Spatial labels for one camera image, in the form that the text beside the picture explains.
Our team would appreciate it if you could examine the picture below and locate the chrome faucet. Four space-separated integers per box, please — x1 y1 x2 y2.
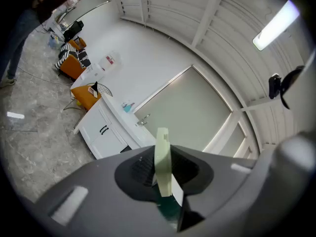
136 113 152 127

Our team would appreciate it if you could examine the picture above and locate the black mounted fixture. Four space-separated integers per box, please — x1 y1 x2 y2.
268 65 306 110

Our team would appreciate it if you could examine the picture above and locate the white vanity cabinet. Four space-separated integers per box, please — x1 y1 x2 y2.
73 99 142 160

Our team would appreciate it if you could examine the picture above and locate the white floor cable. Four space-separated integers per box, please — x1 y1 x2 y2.
16 66 75 86

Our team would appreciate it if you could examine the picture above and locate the gold wire laundry basket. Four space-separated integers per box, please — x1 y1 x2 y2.
62 81 115 111

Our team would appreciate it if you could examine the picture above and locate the grey framed mirror panel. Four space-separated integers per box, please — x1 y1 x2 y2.
134 66 233 156
218 121 248 158
58 0 112 28

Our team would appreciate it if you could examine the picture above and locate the black office chair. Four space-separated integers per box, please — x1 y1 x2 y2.
63 20 85 43

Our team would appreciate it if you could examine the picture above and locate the white water dispenser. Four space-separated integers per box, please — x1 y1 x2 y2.
71 63 106 90

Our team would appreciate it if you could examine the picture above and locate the teal spray bottle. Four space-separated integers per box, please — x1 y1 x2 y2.
123 102 136 114

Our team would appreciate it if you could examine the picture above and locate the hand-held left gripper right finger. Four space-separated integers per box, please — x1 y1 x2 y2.
170 142 279 237

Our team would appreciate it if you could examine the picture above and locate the long ceiling light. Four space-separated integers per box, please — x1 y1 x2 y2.
252 0 301 51

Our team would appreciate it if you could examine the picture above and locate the clear plastic storage box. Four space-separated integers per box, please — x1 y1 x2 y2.
47 34 63 50

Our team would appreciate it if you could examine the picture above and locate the orange armchair with striped pillow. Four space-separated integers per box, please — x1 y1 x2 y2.
54 42 92 71

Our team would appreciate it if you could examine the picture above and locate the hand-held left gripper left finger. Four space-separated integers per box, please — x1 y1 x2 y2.
34 144 178 237

